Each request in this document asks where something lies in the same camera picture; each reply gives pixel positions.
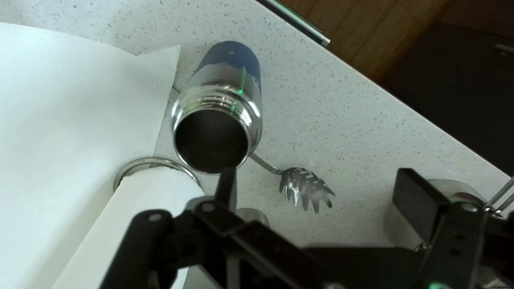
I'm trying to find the steel drawer handle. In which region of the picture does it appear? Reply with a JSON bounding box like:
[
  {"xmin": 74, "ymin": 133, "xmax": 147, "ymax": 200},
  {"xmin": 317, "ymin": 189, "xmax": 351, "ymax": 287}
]
[{"xmin": 264, "ymin": 0, "xmax": 333, "ymax": 47}]

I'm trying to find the white paper towel roll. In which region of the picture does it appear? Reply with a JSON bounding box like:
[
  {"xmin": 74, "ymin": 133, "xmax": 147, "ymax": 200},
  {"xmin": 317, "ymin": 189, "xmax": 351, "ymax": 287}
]
[{"xmin": 0, "ymin": 20, "xmax": 206, "ymax": 289}]

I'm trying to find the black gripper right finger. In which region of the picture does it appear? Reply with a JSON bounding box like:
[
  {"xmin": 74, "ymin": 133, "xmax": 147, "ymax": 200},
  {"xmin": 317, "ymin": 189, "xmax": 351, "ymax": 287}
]
[{"xmin": 392, "ymin": 166, "xmax": 514, "ymax": 289}]

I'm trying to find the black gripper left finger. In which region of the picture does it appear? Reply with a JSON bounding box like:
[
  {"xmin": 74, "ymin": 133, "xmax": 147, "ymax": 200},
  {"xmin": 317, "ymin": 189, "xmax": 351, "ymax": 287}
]
[{"xmin": 98, "ymin": 165, "xmax": 344, "ymax": 289}]

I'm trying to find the blue steel flask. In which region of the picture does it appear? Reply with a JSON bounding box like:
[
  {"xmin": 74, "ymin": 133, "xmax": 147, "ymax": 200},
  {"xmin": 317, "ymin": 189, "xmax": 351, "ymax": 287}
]
[{"xmin": 169, "ymin": 39, "xmax": 264, "ymax": 174}]

